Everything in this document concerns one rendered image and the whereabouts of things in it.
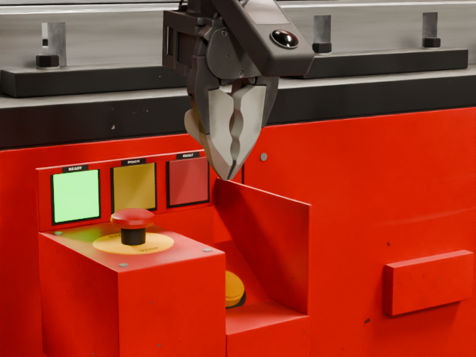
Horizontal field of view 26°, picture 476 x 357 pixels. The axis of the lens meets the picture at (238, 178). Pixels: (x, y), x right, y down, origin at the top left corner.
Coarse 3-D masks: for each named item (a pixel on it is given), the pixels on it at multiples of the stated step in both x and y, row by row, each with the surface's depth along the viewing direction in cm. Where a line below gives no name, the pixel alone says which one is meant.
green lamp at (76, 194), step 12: (60, 180) 96; (72, 180) 97; (84, 180) 97; (96, 180) 98; (60, 192) 96; (72, 192) 97; (84, 192) 98; (96, 192) 98; (60, 204) 96; (72, 204) 97; (84, 204) 98; (96, 204) 98; (60, 216) 97; (72, 216) 97; (84, 216) 98
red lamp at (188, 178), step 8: (176, 160) 103; (184, 160) 103; (192, 160) 104; (200, 160) 104; (176, 168) 103; (184, 168) 103; (192, 168) 104; (200, 168) 105; (176, 176) 103; (184, 176) 104; (192, 176) 104; (200, 176) 105; (176, 184) 103; (184, 184) 104; (192, 184) 104; (200, 184) 105; (176, 192) 103; (184, 192) 104; (192, 192) 104; (200, 192) 105; (176, 200) 104; (184, 200) 104; (192, 200) 105; (200, 200) 105
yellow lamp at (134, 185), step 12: (120, 168) 99; (132, 168) 100; (144, 168) 101; (120, 180) 100; (132, 180) 100; (144, 180) 101; (120, 192) 100; (132, 192) 101; (144, 192) 101; (120, 204) 100; (132, 204) 101; (144, 204) 102
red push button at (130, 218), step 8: (128, 208) 93; (136, 208) 93; (112, 216) 91; (120, 216) 90; (128, 216) 90; (136, 216) 90; (144, 216) 90; (152, 216) 91; (120, 224) 90; (128, 224) 90; (136, 224) 90; (144, 224) 90; (152, 224) 91; (128, 232) 91; (136, 232) 91; (144, 232) 91; (128, 240) 91; (136, 240) 91; (144, 240) 92
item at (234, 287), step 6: (228, 276) 99; (234, 276) 99; (228, 282) 98; (234, 282) 99; (240, 282) 99; (228, 288) 98; (234, 288) 98; (240, 288) 98; (228, 294) 97; (234, 294) 98; (240, 294) 98; (228, 300) 97; (234, 300) 97; (228, 306) 98
